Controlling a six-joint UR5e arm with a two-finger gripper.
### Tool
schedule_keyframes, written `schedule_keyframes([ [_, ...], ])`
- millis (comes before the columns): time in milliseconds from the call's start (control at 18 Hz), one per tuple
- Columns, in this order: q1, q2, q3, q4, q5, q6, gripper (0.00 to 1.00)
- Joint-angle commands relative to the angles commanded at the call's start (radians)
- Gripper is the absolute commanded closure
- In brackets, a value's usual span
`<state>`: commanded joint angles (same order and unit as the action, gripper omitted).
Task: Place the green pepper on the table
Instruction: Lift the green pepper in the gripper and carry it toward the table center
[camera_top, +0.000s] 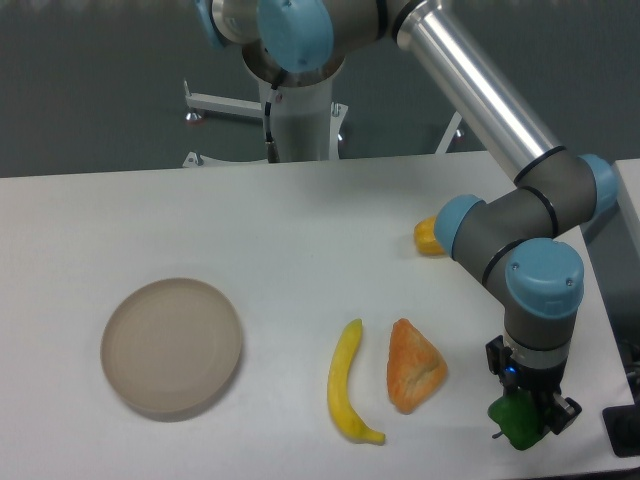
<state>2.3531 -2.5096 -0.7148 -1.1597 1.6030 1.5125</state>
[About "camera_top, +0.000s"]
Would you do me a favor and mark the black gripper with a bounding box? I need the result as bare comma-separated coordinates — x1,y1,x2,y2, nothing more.
485,335,582,435

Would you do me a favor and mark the green bell pepper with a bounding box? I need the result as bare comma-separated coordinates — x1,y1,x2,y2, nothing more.
487,390,543,451

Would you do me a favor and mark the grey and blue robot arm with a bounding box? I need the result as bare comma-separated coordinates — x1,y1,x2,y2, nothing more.
196,1,618,434

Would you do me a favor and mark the yellow bell pepper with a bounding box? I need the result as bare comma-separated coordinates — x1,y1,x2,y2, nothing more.
413,216,446,256

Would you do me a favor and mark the black device at right edge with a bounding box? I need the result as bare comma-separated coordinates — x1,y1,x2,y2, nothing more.
602,405,639,458

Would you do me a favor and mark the orange triangular bread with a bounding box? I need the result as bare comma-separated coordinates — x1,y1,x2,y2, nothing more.
386,318,448,414

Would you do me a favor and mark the yellow banana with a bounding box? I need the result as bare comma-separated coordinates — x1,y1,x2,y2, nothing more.
326,319,386,445

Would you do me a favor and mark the white side table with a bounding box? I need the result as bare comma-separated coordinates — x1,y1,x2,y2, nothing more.
583,158,639,254

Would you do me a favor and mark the beige round plate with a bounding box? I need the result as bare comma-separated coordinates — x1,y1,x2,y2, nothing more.
100,278,243,422

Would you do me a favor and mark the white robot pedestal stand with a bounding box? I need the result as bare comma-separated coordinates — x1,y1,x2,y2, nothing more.
180,39,466,169

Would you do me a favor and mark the black cable on pedestal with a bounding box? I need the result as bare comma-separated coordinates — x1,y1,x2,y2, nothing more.
262,69,289,164

